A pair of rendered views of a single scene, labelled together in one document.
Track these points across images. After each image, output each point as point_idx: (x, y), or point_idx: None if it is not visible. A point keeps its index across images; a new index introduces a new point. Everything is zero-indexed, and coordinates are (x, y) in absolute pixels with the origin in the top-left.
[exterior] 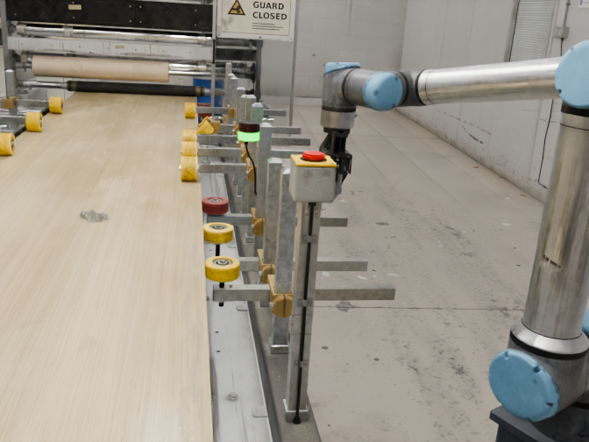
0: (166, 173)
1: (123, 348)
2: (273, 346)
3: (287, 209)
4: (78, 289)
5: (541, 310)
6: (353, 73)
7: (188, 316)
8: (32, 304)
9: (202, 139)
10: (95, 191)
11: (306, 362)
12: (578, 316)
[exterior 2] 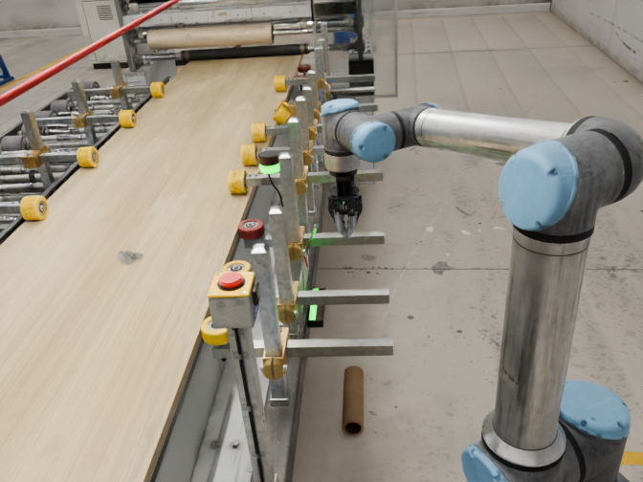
0: (223, 183)
1: (77, 454)
2: (272, 400)
3: (262, 284)
4: (74, 366)
5: (503, 418)
6: (344, 120)
7: (154, 406)
8: (28, 388)
9: (271, 132)
10: (145, 216)
11: (263, 453)
12: (543, 428)
